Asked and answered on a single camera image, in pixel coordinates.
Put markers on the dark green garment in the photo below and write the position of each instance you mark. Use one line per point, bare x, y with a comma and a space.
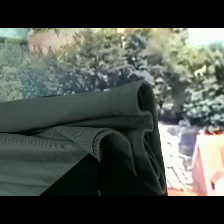
66, 113

